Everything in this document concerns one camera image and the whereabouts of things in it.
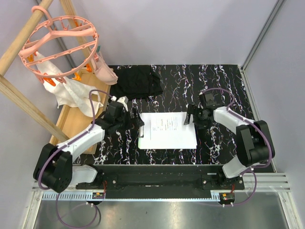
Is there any white paper stack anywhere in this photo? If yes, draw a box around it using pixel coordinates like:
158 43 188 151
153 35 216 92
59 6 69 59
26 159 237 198
142 112 197 149

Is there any wooden tray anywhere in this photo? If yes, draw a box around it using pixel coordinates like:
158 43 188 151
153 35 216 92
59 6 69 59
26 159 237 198
50 68 110 155

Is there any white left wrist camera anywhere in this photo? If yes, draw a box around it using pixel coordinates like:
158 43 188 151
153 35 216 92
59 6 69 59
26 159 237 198
111 96 128 111

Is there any green clipboard folder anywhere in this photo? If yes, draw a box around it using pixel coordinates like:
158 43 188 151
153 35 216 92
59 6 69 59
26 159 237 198
138 114 145 149

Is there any black marble pattern mat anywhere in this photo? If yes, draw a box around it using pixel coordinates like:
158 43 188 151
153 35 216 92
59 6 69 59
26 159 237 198
76 64 254 165

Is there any wooden rack frame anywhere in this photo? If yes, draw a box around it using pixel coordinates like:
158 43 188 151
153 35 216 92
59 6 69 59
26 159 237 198
0 0 68 144

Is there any black cloth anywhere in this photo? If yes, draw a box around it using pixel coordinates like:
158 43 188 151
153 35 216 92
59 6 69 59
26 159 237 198
110 65 163 100

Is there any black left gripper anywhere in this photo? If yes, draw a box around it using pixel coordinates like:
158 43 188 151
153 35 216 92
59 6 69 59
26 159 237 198
115 107 144 131

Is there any pink bra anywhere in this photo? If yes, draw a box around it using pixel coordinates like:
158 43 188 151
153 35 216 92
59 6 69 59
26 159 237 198
92 52 118 85

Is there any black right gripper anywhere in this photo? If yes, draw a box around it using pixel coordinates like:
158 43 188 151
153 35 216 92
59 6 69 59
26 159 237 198
183 104 212 129

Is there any grey slotted cable duct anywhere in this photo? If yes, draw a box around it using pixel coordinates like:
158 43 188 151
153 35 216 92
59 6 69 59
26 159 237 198
42 192 220 201

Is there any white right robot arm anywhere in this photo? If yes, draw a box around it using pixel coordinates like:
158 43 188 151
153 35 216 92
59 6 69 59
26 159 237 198
184 91 275 189

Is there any white towel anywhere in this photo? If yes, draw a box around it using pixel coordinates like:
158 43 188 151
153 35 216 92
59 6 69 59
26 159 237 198
35 51 104 118

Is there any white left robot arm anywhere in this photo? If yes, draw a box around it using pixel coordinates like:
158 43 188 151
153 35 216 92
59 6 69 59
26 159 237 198
33 102 144 193

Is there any aluminium corner post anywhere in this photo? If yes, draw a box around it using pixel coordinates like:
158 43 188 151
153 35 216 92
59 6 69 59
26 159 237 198
240 0 286 72

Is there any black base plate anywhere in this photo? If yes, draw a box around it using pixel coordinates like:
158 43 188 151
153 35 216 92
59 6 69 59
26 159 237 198
76 165 244 201

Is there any pink round clothes hanger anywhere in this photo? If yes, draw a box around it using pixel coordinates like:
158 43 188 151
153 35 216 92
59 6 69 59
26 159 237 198
18 5 100 87

